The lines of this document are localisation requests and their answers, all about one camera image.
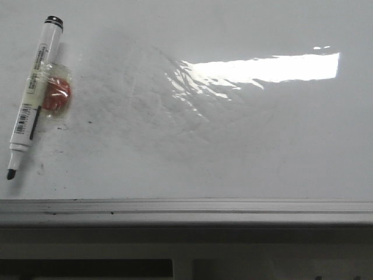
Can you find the red magnet taped to marker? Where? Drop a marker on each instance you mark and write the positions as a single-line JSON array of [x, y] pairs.
[[58, 93]]

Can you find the white black whiteboard marker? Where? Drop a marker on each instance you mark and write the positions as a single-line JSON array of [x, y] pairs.
[[33, 95]]

